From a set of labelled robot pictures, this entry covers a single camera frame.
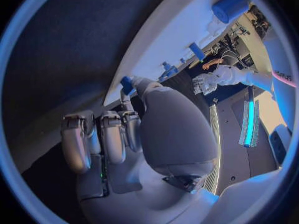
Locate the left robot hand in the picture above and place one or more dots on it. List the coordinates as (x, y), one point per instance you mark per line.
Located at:
(205, 84)

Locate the large blue cylinder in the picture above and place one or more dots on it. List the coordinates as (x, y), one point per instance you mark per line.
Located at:
(230, 7)

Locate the small blue peg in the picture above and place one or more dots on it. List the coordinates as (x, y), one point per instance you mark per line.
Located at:
(182, 60)
(165, 65)

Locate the cluttered workshop desk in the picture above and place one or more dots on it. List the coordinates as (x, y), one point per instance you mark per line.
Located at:
(245, 31)

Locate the long blue peg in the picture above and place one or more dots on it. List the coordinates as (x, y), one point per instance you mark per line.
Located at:
(197, 50)

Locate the white task board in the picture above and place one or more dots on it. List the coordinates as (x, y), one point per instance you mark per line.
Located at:
(163, 31)

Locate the person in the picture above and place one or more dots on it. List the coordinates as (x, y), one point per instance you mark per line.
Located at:
(211, 63)

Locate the glowing light bar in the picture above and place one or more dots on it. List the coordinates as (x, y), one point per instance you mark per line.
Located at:
(251, 119)

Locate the blue block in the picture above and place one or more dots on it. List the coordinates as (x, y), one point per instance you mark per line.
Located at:
(170, 72)

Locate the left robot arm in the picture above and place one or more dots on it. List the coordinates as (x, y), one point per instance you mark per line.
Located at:
(247, 77)

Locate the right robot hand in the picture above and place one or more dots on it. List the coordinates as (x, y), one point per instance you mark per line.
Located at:
(172, 130)

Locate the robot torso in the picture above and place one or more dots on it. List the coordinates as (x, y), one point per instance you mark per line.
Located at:
(282, 63)

